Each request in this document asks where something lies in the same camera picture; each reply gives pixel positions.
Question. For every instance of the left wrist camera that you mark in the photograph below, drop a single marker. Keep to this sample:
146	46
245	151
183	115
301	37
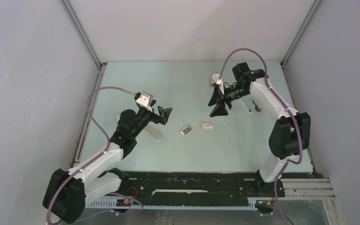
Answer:
145	100

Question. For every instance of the white staple box sleeve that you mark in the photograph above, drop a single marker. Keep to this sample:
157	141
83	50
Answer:
207	126

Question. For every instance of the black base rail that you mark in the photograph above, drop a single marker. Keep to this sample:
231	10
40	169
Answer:
198	189

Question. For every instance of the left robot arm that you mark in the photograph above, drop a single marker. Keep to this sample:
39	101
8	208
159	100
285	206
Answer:
68	192

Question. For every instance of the left aluminium frame post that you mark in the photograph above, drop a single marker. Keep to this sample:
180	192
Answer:
68	7

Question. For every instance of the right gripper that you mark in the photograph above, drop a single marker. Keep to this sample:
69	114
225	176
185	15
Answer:
220	109

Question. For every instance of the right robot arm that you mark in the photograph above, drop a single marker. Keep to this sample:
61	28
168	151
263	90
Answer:
291	131

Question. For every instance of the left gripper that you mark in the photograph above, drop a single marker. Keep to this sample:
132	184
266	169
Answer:
163	116

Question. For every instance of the staple tray box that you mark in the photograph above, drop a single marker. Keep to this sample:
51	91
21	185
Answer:
186	130

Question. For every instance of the aluminium frame post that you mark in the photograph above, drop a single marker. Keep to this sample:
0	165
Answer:
304	26
68	7

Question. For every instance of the right aluminium frame post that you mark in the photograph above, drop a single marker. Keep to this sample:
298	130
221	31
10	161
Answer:
304	26

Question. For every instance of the olive green stapler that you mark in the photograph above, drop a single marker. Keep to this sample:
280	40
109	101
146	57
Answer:
153	132

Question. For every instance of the light blue stapler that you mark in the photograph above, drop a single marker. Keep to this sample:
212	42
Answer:
248	104

